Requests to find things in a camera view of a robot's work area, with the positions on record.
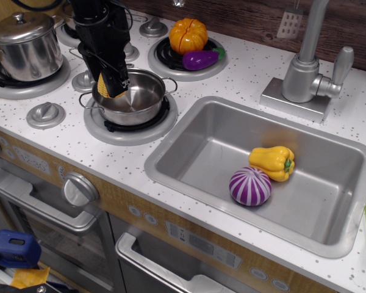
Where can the right back stove burner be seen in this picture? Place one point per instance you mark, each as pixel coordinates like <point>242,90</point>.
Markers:
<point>167,63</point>

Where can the large steel pot with lid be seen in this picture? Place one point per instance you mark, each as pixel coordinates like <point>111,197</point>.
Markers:
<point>29,48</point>

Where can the yellow toy corn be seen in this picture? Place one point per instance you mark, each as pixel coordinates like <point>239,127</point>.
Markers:
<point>102,89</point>

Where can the hanging grey spatula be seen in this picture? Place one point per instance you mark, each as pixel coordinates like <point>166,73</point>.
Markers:
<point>290,23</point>

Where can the silver sink basin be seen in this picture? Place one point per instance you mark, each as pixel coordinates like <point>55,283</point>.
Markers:
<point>318,208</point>

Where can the small steel pan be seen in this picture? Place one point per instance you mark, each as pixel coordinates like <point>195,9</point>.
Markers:
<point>141,103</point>

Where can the front left stove knob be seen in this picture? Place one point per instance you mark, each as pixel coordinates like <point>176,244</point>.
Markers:
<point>45,116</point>

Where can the front stove burner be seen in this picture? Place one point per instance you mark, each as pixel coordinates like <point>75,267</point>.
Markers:
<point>137,136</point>

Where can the back stove knob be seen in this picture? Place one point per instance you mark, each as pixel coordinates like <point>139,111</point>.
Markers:
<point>153,28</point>

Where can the orange toy pumpkin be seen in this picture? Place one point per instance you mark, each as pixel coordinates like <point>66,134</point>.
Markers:
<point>188,35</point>

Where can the silver dishwasher door handle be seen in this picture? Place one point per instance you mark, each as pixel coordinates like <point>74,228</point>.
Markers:
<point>175,283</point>

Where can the back left stove burner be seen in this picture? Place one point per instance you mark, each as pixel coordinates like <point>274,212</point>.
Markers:
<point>66,33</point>

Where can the silver oven door handle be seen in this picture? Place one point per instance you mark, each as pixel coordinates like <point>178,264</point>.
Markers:
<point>18,192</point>

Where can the yellow toy bell pepper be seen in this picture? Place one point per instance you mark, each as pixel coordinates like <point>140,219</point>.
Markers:
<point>276,162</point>

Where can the silver toy faucet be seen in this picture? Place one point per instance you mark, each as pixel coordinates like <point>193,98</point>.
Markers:
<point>304,92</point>

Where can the purple toy eggplant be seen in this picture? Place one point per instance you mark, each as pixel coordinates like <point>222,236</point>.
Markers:
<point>198,60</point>

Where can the blue clamp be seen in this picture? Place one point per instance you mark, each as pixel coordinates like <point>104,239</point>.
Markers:
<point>18,250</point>

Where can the purple striped toy onion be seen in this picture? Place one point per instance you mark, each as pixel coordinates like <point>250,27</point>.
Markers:
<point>250,186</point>

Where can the stove knob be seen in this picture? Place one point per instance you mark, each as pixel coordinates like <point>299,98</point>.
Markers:
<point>131,53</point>
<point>45,116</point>
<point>153,28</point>

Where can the round silver oven dial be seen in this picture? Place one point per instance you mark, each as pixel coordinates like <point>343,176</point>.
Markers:
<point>77,190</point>

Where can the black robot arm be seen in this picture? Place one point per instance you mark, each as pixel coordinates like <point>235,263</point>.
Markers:
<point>99,4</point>

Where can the stove burner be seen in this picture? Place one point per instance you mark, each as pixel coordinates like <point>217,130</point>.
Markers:
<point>66,33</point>
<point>137,136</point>
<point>17,93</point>
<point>167,63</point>

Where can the yellow cloth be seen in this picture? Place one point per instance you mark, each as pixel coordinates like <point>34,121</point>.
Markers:
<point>25,278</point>

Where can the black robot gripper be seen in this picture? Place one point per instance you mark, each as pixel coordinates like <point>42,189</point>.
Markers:
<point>104,32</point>

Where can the middle stove knob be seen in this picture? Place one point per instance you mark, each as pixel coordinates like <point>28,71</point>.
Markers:
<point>131,53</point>

